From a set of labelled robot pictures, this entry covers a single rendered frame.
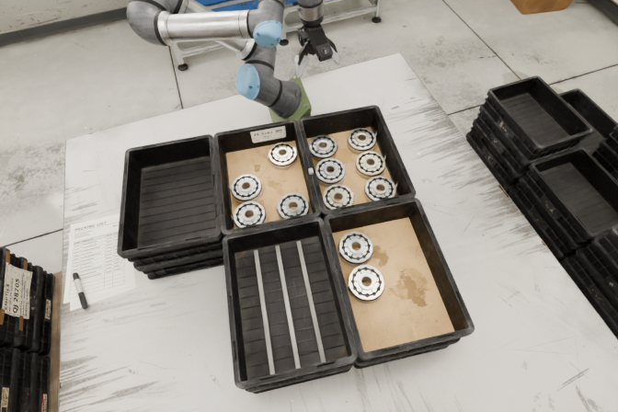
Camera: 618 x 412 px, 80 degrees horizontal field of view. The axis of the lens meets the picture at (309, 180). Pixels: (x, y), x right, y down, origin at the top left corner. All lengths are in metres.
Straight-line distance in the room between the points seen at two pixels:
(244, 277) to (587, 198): 1.63
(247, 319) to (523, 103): 1.75
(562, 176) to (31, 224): 2.90
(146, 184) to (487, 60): 2.65
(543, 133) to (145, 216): 1.82
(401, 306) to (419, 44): 2.48
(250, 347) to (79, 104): 2.51
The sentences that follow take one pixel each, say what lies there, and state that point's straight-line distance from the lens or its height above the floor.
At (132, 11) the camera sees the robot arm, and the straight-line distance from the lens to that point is 1.28.
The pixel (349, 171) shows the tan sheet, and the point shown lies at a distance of 1.31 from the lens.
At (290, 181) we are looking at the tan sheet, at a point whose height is 0.83.
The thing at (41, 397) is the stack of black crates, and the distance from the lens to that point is 2.06.
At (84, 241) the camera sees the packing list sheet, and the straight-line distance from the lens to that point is 1.57.
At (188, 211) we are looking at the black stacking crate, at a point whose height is 0.83.
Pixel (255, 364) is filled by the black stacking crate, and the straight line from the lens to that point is 1.10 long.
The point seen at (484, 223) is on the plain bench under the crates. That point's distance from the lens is 1.47.
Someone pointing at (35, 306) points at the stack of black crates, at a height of 0.27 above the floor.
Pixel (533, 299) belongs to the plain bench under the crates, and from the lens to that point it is 1.42.
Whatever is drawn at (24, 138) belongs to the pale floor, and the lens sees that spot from 3.23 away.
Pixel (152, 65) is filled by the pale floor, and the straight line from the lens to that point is 3.30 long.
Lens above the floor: 1.91
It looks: 57 degrees down
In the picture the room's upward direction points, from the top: 3 degrees counter-clockwise
